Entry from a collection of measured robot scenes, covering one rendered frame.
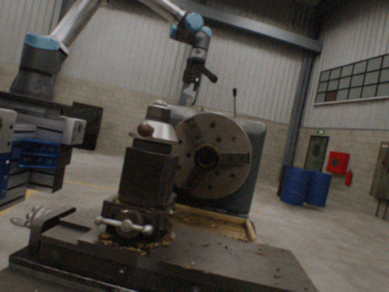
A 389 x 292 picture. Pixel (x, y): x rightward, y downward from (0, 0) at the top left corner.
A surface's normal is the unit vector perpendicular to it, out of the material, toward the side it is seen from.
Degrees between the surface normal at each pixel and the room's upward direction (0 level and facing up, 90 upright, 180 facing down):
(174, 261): 0
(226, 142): 90
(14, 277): 0
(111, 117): 90
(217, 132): 90
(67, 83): 90
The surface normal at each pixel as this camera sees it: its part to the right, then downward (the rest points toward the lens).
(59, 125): 0.04, 0.06
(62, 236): 0.20, -0.98
